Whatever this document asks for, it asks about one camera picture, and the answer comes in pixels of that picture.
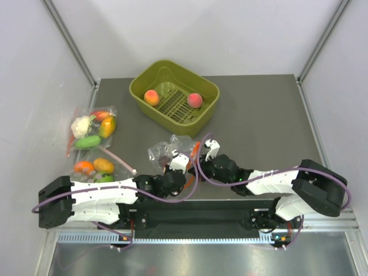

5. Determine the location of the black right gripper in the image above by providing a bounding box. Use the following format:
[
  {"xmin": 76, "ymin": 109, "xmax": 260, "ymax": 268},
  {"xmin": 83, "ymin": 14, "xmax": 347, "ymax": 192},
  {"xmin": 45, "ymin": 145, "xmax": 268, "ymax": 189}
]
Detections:
[{"xmin": 189, "ymin": 152, "xmax": 233, "ymax": 185}]

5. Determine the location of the clear zip bag orange seal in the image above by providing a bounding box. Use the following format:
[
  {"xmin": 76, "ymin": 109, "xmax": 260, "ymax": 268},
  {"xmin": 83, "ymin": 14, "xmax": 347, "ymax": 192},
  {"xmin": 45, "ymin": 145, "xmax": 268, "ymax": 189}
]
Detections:
[{"xmin": 148, "ymin": 134, "xmax": 200, "ymax": 173}]

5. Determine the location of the pink fake peach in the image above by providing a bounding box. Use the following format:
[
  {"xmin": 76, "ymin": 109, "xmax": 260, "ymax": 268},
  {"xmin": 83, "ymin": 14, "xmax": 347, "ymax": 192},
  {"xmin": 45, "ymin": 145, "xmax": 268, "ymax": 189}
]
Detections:
[{"xmin": 187, "ymin": 93, "xmax": 203, "ymax": 109}]

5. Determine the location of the orange fake peach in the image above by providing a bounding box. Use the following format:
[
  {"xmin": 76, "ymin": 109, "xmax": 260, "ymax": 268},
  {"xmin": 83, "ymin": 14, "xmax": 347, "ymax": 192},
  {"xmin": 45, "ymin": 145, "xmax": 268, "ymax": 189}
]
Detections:
[{"xmin": 143, "ymin": 89, "xmax": 160, "ymax": 107}]

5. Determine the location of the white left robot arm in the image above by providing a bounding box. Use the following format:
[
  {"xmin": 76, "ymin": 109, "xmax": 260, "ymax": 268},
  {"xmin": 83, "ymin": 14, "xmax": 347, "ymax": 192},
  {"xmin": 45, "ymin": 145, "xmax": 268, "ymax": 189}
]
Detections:
[{"xmin": 33, "ymin": 171, "xmax": 186, "ymax": 229}]

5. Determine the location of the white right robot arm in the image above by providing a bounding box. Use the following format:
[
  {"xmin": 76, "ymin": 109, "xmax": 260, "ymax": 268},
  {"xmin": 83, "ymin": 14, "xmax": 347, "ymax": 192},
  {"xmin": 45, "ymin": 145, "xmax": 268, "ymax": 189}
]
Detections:
[{"xmin": 196, "ymin": 154, "xmax": 351, "ymax": 228}]

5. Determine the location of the green fake lime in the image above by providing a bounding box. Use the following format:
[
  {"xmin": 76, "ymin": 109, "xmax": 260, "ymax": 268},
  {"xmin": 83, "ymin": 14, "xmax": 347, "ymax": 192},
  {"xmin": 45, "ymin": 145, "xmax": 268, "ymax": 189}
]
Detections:
[{"xmin": 93, "ymin": 172, "xmax": 114, "ymax": 183}]

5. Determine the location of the yellow fake potato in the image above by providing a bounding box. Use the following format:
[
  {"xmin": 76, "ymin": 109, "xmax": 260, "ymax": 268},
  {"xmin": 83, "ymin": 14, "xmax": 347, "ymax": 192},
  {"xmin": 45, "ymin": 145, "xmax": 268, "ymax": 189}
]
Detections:
[{"xmin": 93, "ymin": 158, "xmax": 114, "ymax": 174}]

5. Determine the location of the zip bag near left base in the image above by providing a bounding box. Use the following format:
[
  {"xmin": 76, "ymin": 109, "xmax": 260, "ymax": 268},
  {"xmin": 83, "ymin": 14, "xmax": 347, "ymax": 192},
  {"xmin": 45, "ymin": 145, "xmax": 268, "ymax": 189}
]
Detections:
[{"xmin": 68, "ymin": 148, "xmax": 137, "ymax": 183}]

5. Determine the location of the orange green fake mango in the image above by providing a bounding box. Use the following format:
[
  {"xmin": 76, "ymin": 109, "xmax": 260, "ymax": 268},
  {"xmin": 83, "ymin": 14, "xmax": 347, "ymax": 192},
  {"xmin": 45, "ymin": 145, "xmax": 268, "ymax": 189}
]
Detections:
[{"xmin": 98, "ymin": 116, "xmax": 116, "ymax": 139}]

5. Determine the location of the orange fake tomato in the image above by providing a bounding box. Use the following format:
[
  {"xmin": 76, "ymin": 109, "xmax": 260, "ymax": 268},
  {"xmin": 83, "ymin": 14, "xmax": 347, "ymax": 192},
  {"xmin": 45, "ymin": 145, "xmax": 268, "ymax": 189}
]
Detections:
[{"xmin": 74, "ymin": 160, "xmax": 94, "ymax": 175}]

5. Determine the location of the green fake cucumber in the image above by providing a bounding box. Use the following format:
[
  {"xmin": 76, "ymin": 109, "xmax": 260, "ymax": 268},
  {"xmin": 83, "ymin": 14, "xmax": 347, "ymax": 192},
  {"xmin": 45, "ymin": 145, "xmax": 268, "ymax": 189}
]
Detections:
[{"xmin": 73, "ymin": 135, "xmax": 101, "ymax": 150}]

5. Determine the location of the zip bag with vegetables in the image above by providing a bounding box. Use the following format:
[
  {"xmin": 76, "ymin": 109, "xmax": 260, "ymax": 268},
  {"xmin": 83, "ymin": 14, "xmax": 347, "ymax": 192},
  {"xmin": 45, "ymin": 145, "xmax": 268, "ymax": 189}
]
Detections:
[{"xmin": 65, "ymin": 106, "xmax": 118, "ymax": 157}]

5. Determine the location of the red fake pepper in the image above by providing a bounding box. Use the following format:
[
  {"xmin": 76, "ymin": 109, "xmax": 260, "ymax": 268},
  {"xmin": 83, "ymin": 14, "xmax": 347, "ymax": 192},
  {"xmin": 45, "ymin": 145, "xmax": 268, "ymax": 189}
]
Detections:
[{"xmin": 90, "ymin": 110, "xmax": 110, "ymax": 121}]

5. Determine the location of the white fake cauliflower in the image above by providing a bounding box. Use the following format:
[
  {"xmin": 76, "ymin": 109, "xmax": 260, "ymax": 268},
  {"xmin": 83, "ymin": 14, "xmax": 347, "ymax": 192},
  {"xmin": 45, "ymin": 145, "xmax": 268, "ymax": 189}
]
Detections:
[{"xmin": 71, "ymin": 116, "xmax": 90, "ymax": 139}]

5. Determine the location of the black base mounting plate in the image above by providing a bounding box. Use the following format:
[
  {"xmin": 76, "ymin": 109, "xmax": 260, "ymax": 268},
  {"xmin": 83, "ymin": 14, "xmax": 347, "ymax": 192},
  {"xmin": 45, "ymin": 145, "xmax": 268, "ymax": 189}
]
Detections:
[{"xmin": 86, "ymin": 198, "xmax": 340, "ymax": 233}]

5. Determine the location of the olive green plastic basket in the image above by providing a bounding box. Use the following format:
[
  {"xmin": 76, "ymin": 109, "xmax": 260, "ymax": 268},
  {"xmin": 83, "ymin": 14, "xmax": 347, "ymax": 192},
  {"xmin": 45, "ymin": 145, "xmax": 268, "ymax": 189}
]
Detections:
[{"xmin": 129, "ymin": 60, "xmax": 220, "ymax": 137}]

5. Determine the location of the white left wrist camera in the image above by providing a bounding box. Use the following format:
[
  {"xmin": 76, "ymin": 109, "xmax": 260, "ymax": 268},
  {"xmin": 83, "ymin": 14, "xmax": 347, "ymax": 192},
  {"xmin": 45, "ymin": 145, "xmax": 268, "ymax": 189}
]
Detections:
[{"xmin": 168, "ymin": 149, "xmax": 190, "ymax": 174}]

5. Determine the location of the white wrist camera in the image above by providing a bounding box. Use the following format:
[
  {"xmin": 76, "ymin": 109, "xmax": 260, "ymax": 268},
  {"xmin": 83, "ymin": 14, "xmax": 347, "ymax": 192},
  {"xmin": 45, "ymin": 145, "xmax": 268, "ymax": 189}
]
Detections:
[
  {"xmin": 168, "ymin": 149, "xmax": 190, "ymax": 174},
  {"xmin": 204, "ymin": 139, "xmax": 220, "ymax": 162}
]

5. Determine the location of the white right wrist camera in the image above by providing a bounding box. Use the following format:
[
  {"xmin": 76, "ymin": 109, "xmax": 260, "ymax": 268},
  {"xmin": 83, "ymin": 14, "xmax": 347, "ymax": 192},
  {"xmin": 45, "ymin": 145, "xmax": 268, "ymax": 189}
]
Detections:
[{"xmin": 204, "ymin": 139, "xmax": 220, "ymax": 162}]

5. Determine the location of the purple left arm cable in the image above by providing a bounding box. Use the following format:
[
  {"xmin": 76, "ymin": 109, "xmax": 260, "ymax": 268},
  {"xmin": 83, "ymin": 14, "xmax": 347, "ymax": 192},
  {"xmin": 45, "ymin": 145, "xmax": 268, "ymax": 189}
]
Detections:
[{"xmin": 31, "ymin": 151, "xmax": 199, "ymax": 251}]

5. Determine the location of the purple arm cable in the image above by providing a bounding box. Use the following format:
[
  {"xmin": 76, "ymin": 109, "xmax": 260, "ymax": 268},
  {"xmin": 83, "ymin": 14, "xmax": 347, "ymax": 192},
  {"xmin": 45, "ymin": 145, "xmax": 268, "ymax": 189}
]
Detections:
[
  {"xmin": 31, "ymin": 151, "xmax": 199, "ymax": 251},
  {"xmin": 198, "ymin": 132, "xmax": 354, "ymax": 251}
]

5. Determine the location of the grey slotted cable duct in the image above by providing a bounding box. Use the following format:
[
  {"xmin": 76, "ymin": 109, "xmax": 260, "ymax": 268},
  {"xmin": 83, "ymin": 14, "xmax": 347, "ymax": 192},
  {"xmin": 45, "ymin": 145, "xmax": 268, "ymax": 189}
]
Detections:
[{"xmin": 57, "ymin": 231, "xmax": 287, "ymax": 244}]

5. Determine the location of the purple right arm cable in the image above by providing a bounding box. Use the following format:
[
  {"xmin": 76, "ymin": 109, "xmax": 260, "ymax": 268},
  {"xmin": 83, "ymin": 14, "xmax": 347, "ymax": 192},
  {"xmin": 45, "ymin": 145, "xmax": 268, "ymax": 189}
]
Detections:
[{"xmin": 198, "ymin": 132, "xmax": 354, "ymax": 251}]

